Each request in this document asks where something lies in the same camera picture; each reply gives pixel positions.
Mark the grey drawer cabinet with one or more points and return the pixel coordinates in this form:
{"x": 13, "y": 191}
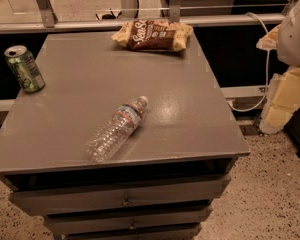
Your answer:
{"x": 171, "y": 167}

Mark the clear plastic water bottle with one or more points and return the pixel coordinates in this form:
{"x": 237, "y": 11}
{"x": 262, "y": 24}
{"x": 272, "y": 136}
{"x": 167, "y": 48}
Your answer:
{"x": 107, "y": 140}

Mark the green soda can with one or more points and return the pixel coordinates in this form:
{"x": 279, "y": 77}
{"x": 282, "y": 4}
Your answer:
{"x": 24, "y": 67}

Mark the top drawer knob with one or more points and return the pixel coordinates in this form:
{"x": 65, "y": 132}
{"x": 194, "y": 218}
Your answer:
{"x": 126, "y": 202}

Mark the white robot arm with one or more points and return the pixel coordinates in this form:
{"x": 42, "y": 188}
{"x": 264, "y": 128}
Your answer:
{"x": 288, "y": 44}

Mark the metal window rail frame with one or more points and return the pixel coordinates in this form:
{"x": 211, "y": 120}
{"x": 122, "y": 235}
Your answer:
{"x": 29, "y": 16}

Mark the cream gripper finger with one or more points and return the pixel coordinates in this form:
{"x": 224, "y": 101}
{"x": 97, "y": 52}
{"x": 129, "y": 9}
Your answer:
{"x": 283, "y": 100}
{"x": 269, "y": 41}

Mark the brown chip bag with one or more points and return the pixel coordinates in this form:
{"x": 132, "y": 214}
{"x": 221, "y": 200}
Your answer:
{"x": 153, "y": 35}

